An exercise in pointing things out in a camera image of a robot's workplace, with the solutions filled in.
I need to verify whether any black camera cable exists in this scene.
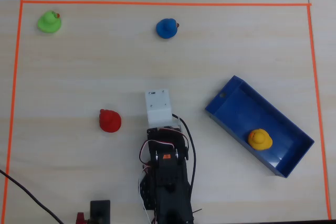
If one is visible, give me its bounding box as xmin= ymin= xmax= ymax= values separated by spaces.
xmin=172 ymin=113 xmax=197 ymax=193

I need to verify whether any red rubber duck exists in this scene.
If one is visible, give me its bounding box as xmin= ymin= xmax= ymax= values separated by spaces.
xmin=99 ymin=109 xmax=122 ymax=133

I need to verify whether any blue rubber duck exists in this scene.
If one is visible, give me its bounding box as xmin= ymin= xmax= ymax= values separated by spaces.
xmin=155 ymin=18 xmax=181 ymax=39

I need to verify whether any blue plastic box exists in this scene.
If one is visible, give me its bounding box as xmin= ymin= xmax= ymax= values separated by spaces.
xmin=204 ymin=75 xmax=315 ymax=179

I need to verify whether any orange tape strip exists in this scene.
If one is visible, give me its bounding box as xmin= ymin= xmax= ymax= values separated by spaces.
xmin=20 ymin=0 xmax=312 ymax=7
xmin=307 ymin=4 xmax=332 ymax=221
xmin=1 ymin=0 xmax=24 ymax=224

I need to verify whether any yellow rubber duck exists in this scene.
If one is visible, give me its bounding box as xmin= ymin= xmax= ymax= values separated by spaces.
xmin=248 ymin=129 xmax=273 ymax=151

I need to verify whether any thick black cable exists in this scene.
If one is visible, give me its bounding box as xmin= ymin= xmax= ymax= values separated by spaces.
xmin=0 ymin=168 xmax=65 ymax=224

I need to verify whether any red white servo wire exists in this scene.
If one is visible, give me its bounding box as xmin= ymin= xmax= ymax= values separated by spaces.
xmin=138 ymin=127 xmax=190 ymax=169

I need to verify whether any white camera housing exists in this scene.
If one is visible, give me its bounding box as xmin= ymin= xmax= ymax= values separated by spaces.
xmin=144 ymin=88 xmax=173 ymax=127

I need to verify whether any green rubber duck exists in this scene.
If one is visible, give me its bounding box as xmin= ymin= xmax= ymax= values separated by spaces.
xmin=37 ymin=10 xmax=62 ymax=34

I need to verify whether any black clamp with red handle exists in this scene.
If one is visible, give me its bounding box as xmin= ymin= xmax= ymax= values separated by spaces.
xmin=76 ymin=199 xmax=111 ymax=224

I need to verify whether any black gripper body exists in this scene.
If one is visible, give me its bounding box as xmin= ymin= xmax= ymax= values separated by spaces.
xmin=146 ymin=123 xmax=190 ymax=146

